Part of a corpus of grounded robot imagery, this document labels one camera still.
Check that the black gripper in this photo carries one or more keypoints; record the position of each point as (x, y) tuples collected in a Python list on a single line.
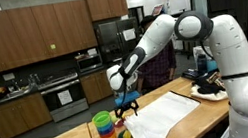
[(126, 105)]

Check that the white cloth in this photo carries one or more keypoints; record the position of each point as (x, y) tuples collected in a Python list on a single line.
[(162, 116)]

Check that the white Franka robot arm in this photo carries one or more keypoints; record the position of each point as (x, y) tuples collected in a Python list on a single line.
[(231, 61)]

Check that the green toy apple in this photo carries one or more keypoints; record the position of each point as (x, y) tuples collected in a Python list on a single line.
[(114, 118)]

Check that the small red fruit bowl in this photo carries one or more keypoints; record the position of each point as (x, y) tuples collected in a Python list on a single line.
[(118, 123)]

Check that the yellow toy block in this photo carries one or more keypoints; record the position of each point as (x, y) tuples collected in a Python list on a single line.
[(127, 135)]

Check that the stack of colourful cups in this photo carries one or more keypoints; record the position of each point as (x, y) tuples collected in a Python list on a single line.
[(106, 133)]

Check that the narrow wooden base cabinet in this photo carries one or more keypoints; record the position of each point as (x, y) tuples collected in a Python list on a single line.
[(96, 87)]

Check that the person in plaid shirt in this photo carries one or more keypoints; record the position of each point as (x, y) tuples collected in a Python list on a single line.
[(159, 66)]

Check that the stainless steel refrigerator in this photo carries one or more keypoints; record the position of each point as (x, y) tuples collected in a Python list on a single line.
[(118, 53)]

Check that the silver microwave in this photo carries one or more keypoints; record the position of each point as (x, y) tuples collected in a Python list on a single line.
[(89, 63)]

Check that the stainless steel oven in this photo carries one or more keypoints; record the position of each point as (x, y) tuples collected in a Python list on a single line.
[(65, 99)]

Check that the paper sheet on oven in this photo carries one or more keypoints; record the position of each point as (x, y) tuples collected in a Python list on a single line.
[(65, 97)]

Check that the stack of white plates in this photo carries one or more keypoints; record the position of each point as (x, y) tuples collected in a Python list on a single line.
[(92, 52)]

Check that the black box with label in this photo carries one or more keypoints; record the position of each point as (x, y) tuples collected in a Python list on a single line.
[(189, 74)]

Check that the brown bowl on microwave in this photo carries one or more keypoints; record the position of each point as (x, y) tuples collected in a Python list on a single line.
[(79, 56)]

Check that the paper sheet on refrigerator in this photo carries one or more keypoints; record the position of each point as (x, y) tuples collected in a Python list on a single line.
[(129, 34)]

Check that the cream fabric bag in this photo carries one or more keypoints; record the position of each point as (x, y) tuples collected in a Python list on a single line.
[(209, 96)]

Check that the black fabric bag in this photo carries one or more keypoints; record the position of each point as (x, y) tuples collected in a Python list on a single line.
[(207, 83)]

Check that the dark water bottle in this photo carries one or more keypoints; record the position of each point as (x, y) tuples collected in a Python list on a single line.
[(201, 64)]

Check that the blue plastic container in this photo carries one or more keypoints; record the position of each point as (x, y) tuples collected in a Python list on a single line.
[(212, 65)]

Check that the chrome sink faucet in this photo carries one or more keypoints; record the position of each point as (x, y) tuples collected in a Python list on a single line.
[(34, 80)]

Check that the green sticky note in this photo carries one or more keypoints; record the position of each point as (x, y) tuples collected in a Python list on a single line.
[(53, 46)]

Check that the open laptop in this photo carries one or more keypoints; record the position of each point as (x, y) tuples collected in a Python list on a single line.
[(158, 10)]

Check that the wide wooden base cabinet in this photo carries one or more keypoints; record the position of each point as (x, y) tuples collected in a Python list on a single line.
[(17, 117)]

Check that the small wooden wall cabinet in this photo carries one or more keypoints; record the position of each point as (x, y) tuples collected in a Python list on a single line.
[(106, 6)]

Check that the long wooden wall cabinets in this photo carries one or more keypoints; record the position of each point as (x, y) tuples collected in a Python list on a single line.
[(23, 35)]

